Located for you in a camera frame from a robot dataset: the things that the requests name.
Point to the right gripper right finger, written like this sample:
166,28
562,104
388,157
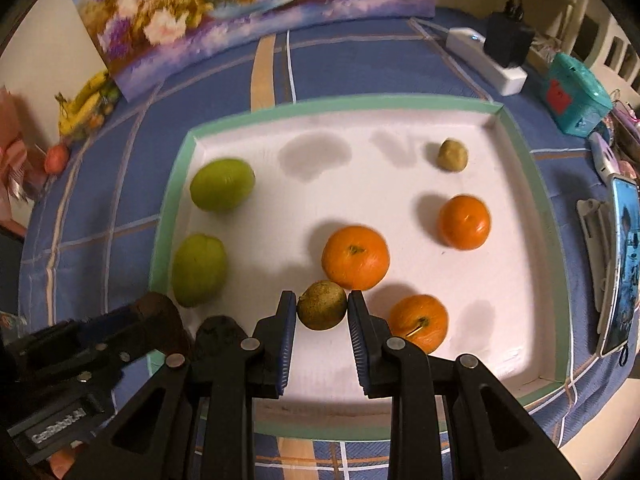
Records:
490,435

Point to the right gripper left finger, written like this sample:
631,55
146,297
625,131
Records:
193,419

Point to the green mango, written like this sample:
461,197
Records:
222,185
199,270

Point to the small brown longan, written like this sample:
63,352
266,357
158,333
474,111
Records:
452,156
322,305

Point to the orange tangerine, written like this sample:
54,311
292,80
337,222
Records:
464,222
420,319
355,257

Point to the person left hand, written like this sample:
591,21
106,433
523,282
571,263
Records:
62,460

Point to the blue plaid tablecloth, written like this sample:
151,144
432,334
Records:
90,237

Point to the smartphone on stand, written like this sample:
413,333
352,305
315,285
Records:
622,275

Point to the red apple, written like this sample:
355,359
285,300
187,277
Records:
56,160

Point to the white tray with green rim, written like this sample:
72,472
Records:
431,208

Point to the white phone stand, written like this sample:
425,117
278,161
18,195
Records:
594,218

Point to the clear plastic fruit container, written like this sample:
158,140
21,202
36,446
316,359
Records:
110,97

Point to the yellow banana bunch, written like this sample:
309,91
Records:
73,113

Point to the purple white small device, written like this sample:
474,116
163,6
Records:
604,161

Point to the cluttered accessory tray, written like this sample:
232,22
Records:
624,122

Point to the teal toy box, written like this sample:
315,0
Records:
575,98

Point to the flower painting canvas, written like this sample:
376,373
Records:
143,42

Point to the white power strip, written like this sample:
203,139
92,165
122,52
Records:
468,44

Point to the black power adapter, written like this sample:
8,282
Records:
507,40

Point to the white chair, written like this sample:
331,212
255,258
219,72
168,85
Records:
587,30

